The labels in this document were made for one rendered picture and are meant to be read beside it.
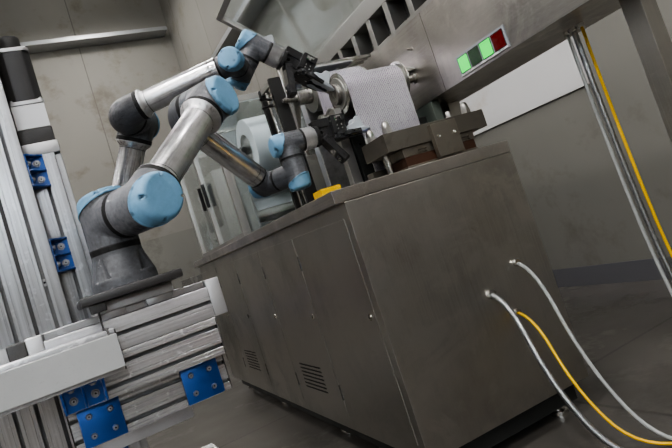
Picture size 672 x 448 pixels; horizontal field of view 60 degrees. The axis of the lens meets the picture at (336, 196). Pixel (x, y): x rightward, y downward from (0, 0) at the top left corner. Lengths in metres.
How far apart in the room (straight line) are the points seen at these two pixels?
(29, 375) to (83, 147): 8.56
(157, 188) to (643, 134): 2.69
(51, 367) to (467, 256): 1.16
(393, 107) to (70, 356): 1.34
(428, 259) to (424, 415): 0.44
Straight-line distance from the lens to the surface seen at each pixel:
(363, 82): 2.10
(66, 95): 10.01
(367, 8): 2.51
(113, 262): 1.43
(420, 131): 1.90
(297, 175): 1.87
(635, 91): 3.46
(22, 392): 1.30
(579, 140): 3.71
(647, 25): 1.78
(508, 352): 1.91
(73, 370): 1.30
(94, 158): 9.73
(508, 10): 1.87
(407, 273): 1.72
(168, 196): 1.36
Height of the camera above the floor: 0.78
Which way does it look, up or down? 4 degrees up
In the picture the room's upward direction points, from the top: 18 degrees counter-clockwise
